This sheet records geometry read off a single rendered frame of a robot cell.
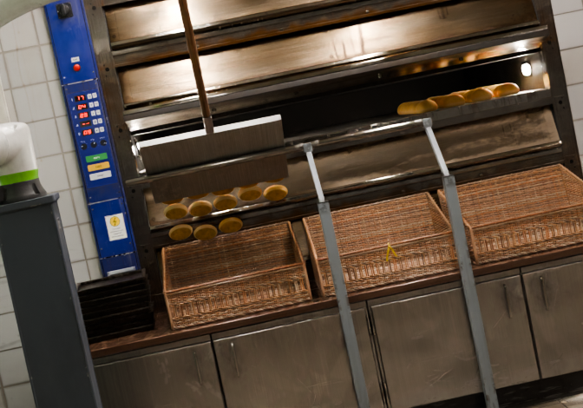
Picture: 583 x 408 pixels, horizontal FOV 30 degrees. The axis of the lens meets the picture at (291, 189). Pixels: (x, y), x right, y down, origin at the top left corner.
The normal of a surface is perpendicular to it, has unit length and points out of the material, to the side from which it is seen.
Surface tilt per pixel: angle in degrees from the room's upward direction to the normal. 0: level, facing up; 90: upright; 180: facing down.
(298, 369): 90
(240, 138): 139
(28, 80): 90
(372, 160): 70
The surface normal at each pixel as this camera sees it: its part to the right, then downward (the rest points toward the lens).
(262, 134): 0.19, 0.78
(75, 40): 0.06, 0.06
